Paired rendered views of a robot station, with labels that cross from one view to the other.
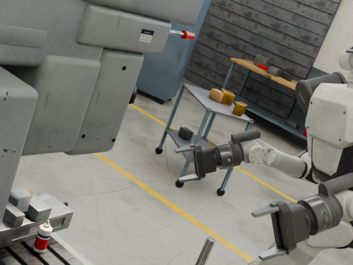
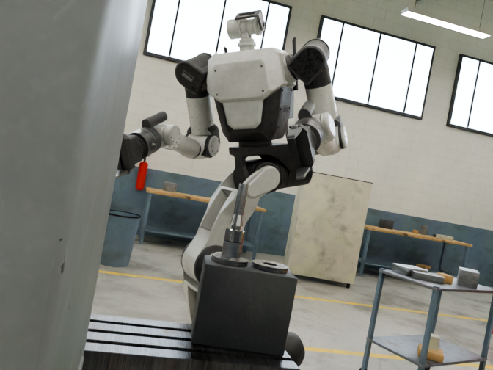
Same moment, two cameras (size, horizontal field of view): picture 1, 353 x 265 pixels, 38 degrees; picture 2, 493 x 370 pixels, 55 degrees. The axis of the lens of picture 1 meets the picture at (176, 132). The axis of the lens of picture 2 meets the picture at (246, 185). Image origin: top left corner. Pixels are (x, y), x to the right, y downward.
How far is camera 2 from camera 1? 90 cm
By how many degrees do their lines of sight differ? 46
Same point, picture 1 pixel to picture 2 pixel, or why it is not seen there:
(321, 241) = (260, 189)
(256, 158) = (174, 137)
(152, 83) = not seen: outside the picture
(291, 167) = (192, 145)
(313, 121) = (223, 86)
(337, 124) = (255, 78)
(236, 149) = (155, 132)
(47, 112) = not seen: hidden behind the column
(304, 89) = (191, 67)
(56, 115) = not seen: hidden behind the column
